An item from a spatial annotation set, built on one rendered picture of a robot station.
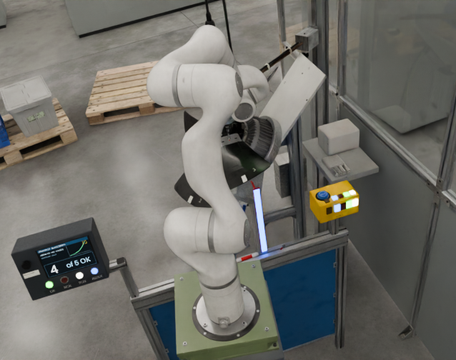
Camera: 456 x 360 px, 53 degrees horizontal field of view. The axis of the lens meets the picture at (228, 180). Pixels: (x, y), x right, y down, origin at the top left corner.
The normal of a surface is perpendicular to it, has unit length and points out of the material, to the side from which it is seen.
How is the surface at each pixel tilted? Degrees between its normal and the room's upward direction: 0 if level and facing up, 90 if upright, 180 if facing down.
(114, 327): 0
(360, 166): 0
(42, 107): 95
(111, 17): 90
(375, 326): 0
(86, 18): 90
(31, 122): 95
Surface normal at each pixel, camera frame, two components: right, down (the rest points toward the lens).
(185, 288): -0.12, -0.77
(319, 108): -0.62, 0.55
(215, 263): 0.22, -0.49
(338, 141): 0.27, 0.57
